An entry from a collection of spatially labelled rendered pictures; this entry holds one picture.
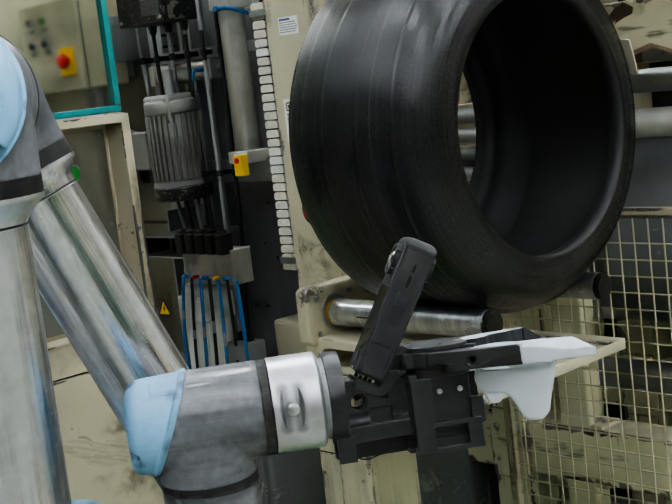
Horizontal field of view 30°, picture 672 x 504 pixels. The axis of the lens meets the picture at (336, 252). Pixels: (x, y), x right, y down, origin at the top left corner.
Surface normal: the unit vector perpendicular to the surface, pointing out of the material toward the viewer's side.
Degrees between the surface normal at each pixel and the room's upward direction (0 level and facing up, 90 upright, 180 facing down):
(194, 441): 92
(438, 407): 82
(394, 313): 85
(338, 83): 71
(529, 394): 84
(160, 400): 47
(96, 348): 99
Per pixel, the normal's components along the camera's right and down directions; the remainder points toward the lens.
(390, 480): 0.68, 0.02
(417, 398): 0.12, -0.01
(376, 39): -0.67, -0.37
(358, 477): -0.72, 0.18
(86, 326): -0.24, 0.33
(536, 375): -0.44, 0.07
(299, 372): 0.00, -0.66
